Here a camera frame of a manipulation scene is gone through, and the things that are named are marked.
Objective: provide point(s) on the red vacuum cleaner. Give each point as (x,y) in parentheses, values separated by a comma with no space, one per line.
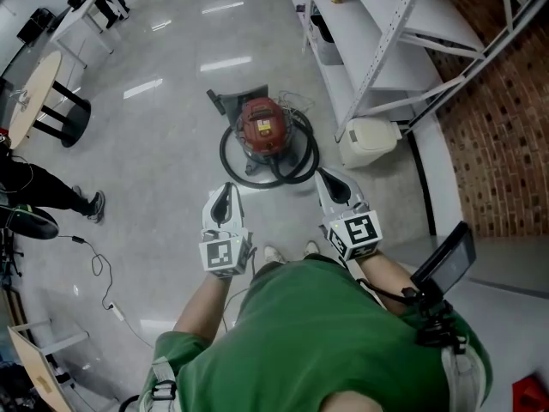
(261,120)

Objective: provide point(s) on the red paper wall decoration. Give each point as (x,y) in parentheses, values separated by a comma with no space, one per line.
(532,397)

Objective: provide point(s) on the person's green shirt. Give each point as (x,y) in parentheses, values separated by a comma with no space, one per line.
(309,341)

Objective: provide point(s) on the black vacuum floor nozzle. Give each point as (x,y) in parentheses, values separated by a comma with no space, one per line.
(233,101)

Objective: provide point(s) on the white metal shelf rack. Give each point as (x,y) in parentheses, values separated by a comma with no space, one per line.
(364,28)

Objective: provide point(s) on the round wooden table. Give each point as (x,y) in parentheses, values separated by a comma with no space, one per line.
(34,97)

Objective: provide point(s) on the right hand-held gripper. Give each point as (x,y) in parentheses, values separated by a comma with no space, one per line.
(360,232)

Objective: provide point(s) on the white bin with black liner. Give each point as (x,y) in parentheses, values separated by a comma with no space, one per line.
(330,54)

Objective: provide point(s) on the white desk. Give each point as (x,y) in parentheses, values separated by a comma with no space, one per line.
(81,11)

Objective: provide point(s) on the white power strip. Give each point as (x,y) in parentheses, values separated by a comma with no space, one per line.
(117,311)

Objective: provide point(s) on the person's left forearm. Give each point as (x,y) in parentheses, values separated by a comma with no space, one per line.
(201,307)

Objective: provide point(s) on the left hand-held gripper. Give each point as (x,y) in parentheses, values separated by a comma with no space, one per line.
(218,256)

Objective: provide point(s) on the black chest-mounted phone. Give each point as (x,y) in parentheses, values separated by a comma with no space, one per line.
(446,260)

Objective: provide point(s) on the cream lidded trash bin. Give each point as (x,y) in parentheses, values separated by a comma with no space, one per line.
(369,142)

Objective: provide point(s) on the wooden board with tape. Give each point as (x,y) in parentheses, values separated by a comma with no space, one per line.
(34,359)

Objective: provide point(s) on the black chest phone mount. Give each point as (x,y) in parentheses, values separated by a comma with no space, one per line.
(433,324)

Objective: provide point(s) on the person's right forearm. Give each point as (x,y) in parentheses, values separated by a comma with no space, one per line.
(386,277)

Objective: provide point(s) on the black storage box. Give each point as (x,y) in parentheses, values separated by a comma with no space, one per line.
(36,26)

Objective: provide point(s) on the person's white shoe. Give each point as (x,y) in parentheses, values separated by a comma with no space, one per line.
(274,255)
(311,248)

